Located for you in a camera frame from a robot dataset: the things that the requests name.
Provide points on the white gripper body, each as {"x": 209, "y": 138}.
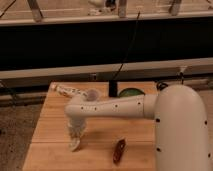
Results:
{"x": 76, "y": 127}

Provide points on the clear plastic cup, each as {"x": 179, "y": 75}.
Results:
{"x": 92, "y": 94}

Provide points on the green round plate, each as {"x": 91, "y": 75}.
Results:
{"x": 127, "y": 92}

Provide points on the black post on table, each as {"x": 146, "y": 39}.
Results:
{"x": 113, "y": 88}

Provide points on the white wrapped snack bar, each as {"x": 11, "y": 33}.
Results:
{"x": 66, "y": 90}

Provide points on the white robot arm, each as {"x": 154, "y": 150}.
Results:
{"x": 179, "y": 114}

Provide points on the brown wooden object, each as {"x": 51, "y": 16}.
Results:
{"x": 118, "y": 151}

